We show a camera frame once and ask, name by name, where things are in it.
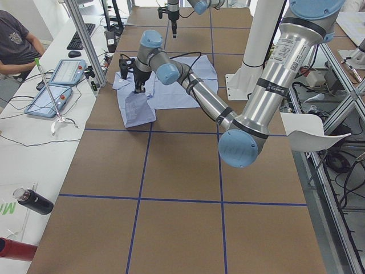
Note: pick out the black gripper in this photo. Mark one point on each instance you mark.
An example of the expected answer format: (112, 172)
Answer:
(140, 76)
(173, 16)

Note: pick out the light blue striped shirt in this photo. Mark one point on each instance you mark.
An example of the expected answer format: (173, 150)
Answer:
(140, 109)

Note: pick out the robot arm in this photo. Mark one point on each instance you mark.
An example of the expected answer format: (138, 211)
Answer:
(198, 6)
(306, 23)

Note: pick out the upper blue teach pendant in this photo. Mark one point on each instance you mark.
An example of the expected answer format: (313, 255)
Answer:
(68, 72)

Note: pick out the blue teach pendant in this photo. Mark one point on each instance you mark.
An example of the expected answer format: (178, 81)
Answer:
(42, 104)
(68, 72)

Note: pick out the black computer mouse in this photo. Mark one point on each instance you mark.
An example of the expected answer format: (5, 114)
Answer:
(74, 54)

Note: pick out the lower blue teach pendant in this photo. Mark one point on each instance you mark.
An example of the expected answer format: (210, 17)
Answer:
(42, 104)

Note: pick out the metal rod green tip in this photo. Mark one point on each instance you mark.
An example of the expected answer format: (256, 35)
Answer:
(60, 118)

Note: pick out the seated person dark shirt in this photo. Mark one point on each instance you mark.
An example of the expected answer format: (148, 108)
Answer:
(19, 47)

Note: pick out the black water bottle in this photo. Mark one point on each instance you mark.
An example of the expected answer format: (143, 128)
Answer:
(32, 200)

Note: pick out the white plastic chair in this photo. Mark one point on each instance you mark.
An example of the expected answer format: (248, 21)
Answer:
(306, 133)

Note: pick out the red water bottle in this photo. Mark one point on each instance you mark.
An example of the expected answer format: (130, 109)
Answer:
(16, 250)

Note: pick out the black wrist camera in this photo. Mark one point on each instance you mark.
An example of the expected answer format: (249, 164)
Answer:
(126, 66)

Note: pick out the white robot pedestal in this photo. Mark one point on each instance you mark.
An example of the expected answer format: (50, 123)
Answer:
(267, 16)

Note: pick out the aluminium frame post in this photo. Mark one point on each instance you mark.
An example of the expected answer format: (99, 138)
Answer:
(79, 23)

